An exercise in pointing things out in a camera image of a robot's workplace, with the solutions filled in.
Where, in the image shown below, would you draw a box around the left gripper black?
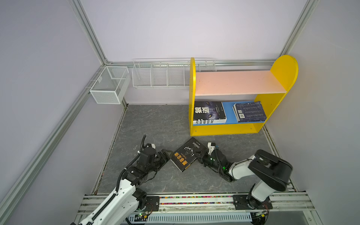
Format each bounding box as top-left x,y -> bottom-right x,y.
146,148 -> 173,173

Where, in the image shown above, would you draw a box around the black book gold characters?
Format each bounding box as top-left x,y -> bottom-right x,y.
171,137 -> 207,172

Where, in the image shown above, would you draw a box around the black book white characters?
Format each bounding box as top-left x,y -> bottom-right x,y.
193,101 -> 227,121

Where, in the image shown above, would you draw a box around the navy book with QR code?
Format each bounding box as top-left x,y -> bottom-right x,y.
233,101 -> 267,123

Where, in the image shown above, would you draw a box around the white Spanish text book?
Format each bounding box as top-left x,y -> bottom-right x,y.
193,118 -> 227,126

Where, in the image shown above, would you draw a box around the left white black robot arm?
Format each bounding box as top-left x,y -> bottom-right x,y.
79,135 -> 173,225

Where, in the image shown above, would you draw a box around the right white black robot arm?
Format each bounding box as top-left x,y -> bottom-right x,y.
195,148 -> 293,202

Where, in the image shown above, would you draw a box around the white mesh box basket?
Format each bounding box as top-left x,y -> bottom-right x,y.
90,66 -> 130,105

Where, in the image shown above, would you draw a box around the yellow pink blue bookshelf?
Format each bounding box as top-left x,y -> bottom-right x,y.
188,55 -> 299,137

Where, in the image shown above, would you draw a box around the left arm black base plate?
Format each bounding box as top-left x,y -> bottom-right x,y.
136,196 -> 160,212

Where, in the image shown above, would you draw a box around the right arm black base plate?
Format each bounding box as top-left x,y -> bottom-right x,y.
232,194 -> 273,210

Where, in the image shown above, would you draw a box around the white wire divider rack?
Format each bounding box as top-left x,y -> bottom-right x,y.
132,57 -> 217,89

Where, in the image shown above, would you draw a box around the aluminium mounting rail frame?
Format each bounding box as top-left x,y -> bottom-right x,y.
73,192 -> 317,225

